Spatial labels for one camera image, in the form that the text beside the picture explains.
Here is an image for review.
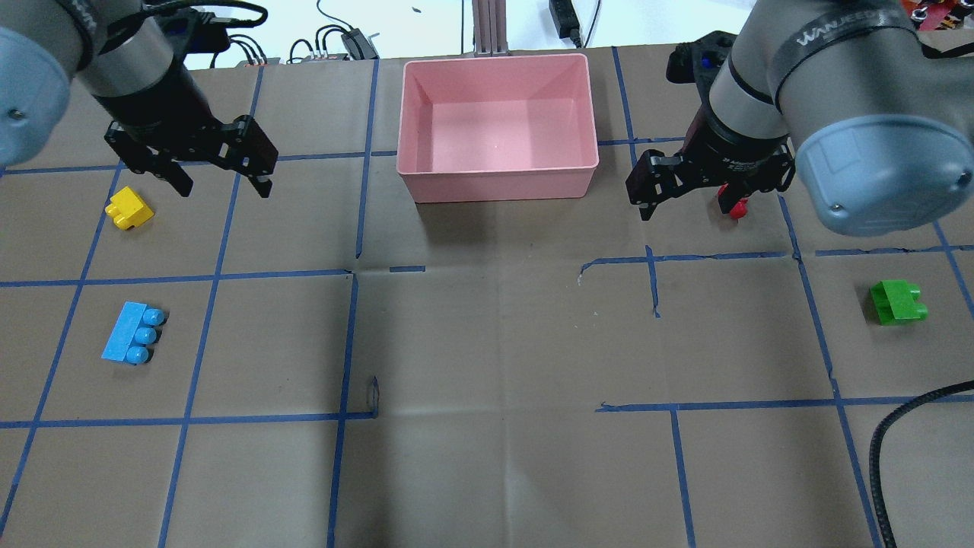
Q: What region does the black power adapter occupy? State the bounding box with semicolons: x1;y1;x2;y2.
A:
547;0;581;46

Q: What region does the yellow toy block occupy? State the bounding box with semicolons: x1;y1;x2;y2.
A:
104;185;155;231

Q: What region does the aluminium profile post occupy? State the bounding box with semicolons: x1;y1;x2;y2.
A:
472;0;509;58

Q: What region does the pink plastic box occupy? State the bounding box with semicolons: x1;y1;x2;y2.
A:
396;53;600;204

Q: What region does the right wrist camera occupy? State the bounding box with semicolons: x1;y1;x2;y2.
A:
665;30;738;84

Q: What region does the usb hub with cables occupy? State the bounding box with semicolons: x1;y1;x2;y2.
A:
230;22;380;66

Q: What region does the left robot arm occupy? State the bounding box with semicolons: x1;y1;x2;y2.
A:
1;1;279;198

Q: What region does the blue toy block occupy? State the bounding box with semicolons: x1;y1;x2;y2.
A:
101;301;167;365

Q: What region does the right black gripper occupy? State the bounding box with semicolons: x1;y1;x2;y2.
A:
625;114;796;221

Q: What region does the black corrugated cable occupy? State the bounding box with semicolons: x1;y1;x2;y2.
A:
868;381;974;548

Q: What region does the green toy block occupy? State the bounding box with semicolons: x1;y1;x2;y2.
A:
869;279;929;327

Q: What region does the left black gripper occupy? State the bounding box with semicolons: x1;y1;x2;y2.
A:
104;72;279;199

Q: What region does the red toy block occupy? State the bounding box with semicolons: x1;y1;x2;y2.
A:
717;183;751;221

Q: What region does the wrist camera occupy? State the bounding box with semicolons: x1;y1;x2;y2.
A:
665;30;738;84
150;2;269;59

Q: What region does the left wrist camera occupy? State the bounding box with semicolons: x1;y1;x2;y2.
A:
150;2;269;59

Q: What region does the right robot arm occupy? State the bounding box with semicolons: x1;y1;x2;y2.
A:
625;1;973;237

